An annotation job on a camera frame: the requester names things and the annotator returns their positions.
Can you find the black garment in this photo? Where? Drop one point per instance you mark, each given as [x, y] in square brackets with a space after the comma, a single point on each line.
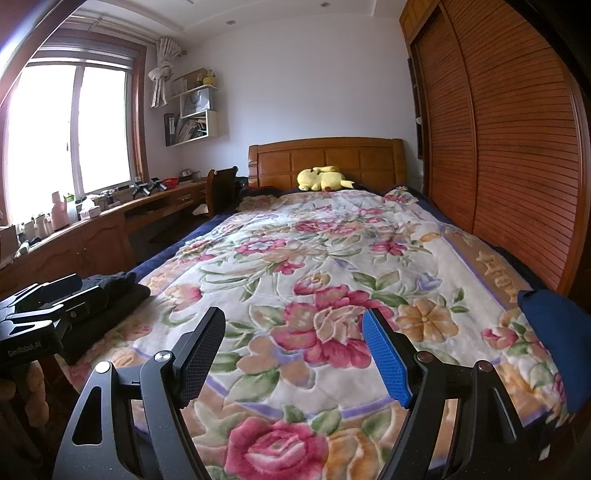
[124, 295]

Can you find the red bowl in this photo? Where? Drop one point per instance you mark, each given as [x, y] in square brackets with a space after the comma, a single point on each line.
[171, 182]

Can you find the white bottle green cap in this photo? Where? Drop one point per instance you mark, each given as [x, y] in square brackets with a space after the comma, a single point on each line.
[71, 210]

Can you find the floral blanket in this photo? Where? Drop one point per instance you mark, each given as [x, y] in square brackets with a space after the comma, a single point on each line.
[323, 258]

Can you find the pink bottle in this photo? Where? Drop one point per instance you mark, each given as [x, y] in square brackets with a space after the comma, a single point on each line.
[59, 214]

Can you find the white paper bag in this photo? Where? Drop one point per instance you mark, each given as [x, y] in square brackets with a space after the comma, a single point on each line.
[195, 102]

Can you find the tied white curtain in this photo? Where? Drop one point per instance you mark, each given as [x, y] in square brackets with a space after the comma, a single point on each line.
[159, 78]

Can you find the dark blue bed sheet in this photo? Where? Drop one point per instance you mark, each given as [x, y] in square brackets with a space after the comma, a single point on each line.
[161, 261]

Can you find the black binder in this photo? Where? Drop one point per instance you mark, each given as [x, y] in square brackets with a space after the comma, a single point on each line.
[169, 129]

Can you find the wooden desk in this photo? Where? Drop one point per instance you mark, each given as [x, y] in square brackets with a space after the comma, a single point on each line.
[92, 240]

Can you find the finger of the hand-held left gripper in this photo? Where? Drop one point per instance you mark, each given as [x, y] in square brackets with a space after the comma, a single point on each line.
[78, 304]
[46, 288]

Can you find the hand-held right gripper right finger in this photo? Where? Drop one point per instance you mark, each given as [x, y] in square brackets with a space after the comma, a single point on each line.
[388, 360]

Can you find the blue suit jacket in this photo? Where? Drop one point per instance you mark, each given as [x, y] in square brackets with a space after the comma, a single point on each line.
[558, 341]

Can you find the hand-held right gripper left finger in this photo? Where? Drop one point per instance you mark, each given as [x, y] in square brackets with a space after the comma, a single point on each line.
[201, 355]

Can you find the wooden louvred wardrobe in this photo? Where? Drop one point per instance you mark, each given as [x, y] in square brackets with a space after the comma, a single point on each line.
[508, 138]

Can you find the wooden bed headboard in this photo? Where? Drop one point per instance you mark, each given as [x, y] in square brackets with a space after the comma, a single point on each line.
[360, 161]

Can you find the yellow plush toy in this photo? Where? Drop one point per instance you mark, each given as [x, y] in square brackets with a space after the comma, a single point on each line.
[318, 179]

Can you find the white wall shelf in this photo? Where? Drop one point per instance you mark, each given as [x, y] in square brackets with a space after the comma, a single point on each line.
[212, 124]

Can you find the black devices on stand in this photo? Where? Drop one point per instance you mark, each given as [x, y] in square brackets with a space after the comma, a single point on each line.
[148, 188]

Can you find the wooden chair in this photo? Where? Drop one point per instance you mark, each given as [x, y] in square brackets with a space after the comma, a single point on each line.
[221, 189]

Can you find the cardboard box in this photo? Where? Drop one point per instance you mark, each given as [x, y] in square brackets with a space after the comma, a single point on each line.
[189, 82]

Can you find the metal bowl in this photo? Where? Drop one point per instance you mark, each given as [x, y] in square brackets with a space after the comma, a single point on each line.
[187, 176]

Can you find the wood framed window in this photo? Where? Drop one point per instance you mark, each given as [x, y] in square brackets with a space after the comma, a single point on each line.
[46, 138]

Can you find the person's left hand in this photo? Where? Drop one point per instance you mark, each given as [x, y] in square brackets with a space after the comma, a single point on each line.
[38, 392]

